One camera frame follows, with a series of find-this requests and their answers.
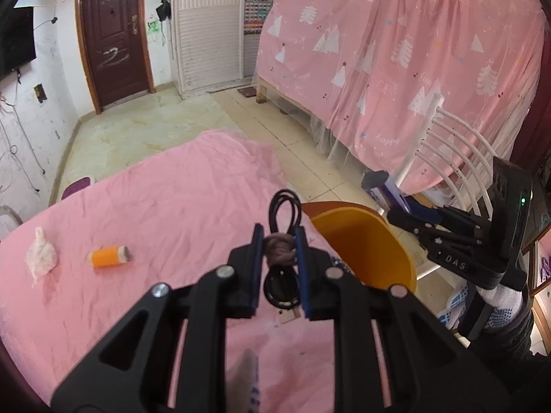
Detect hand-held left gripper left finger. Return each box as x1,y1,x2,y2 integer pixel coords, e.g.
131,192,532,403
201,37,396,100
52,223,265,413

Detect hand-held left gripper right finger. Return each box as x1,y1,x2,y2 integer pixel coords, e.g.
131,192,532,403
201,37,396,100
294,225,514,413

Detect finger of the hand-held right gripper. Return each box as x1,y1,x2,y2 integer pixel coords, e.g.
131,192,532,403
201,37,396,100
386,210,481,260
402,195,490,232

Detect brown knotted band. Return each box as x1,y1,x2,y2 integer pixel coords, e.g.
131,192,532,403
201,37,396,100
263,233,297,268

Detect black cable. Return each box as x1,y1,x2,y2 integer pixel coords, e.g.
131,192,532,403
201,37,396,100
262,189,304,325

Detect purple white tube black cap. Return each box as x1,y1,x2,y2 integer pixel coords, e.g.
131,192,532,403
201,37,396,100
361,171,414,215

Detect orange plastic bin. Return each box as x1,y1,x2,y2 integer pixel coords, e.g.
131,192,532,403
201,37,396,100
310,209,418,294

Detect person's right forearm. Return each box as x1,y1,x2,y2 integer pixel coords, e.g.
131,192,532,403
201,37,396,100
467,320,551,413

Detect person's right hand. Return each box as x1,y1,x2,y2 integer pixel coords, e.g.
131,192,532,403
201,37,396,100
477,284,530,328

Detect wooden shelf unit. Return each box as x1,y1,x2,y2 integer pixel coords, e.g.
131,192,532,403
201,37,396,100
527,219,551,353

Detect dark orange plastic object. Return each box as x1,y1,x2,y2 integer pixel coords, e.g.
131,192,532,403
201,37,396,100
301,200,390,229

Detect blue white slippers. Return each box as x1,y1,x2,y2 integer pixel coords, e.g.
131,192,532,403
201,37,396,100
438,285,471,328

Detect white metal chair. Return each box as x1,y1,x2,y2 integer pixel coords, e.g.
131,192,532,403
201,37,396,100
379,94,496,285

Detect pink tablecloth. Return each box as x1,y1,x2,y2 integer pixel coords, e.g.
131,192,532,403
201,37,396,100
0,129,345,413

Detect dark red curtain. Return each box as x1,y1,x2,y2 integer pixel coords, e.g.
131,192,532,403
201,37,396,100
510,17,551,181

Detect orange cylinder bottle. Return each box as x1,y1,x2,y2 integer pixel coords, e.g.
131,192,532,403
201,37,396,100
90,245,131,268

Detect pink tree print curtain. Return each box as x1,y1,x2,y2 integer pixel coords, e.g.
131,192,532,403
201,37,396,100
254,0,544,196

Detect purple white step stool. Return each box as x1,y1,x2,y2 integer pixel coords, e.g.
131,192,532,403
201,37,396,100
61,176,94,201

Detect white cotton wad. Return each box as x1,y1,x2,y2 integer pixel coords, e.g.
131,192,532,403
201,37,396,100
27,226,59,288

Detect white louvered cabinet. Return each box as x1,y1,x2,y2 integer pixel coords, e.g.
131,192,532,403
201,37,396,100
171,0,247,95

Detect colourful chart poster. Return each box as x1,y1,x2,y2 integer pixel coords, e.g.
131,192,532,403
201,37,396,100
243,0,275,36

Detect dark brown door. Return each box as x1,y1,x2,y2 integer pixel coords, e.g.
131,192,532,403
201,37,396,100
75,0,155,115

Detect black wall television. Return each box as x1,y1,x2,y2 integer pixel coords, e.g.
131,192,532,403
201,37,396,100
0,6,37,82

